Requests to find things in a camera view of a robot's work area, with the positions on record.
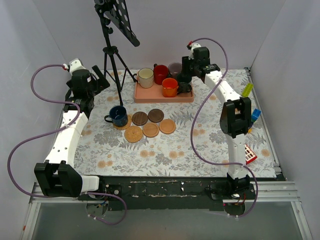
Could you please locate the pink serving tray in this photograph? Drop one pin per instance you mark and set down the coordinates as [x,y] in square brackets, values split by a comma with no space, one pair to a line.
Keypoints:
[154,95]

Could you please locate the floral table mat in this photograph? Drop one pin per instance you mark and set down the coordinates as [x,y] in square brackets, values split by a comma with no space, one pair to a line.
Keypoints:
[197,147]

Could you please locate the dark blue mug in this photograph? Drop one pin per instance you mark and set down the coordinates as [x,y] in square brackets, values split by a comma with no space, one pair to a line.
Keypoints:
[117,116]

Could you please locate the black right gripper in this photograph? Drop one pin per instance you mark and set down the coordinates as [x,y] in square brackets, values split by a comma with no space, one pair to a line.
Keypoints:
[186,66]

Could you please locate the toy brick car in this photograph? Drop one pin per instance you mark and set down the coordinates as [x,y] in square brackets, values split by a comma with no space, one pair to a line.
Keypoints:
[247,90]

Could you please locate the red toy brick window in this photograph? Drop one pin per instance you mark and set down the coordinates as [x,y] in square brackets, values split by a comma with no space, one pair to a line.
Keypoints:
[250,156]

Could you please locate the black music stand tripod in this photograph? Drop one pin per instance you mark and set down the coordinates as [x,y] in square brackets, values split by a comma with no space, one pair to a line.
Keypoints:
[116,12]

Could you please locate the grey lilac mug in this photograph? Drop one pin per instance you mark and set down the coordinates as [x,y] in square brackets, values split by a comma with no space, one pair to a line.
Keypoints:
[174,69]

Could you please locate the dark green mug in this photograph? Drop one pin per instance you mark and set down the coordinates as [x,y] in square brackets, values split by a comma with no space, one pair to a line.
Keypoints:
[184,83]

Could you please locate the cream enamel mug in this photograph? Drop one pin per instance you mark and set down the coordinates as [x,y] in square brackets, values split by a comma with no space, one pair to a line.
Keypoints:
[145,77]

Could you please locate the orange mug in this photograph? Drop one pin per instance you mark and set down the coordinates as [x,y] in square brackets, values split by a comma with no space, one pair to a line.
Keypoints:
[170,87]

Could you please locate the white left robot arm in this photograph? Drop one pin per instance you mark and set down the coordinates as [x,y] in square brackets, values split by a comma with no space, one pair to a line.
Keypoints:
[56,175]

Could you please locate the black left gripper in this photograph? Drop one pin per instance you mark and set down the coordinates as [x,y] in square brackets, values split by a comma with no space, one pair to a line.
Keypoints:
[100,78]

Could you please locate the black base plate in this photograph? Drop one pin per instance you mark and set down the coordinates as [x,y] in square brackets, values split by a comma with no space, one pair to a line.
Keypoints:
[175,193]

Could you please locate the woven cork coaster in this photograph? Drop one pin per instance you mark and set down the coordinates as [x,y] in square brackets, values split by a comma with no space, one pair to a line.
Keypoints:
[133,134]
[128,124]

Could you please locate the red mug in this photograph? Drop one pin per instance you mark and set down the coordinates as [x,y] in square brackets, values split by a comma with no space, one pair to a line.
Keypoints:
[161,72]

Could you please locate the blue green toy bricks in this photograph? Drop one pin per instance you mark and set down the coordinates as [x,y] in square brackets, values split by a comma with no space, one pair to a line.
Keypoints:
[254,117]

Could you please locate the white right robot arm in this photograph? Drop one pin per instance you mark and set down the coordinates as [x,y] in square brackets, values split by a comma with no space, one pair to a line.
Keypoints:
[235,116]

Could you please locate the light wooden coaster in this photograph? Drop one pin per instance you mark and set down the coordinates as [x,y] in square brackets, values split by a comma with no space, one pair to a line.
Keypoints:
[167,126]
[150,129]

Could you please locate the dark wooden coaster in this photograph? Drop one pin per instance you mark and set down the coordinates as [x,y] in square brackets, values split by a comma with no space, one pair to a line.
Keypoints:
[155,115]
[139,118]

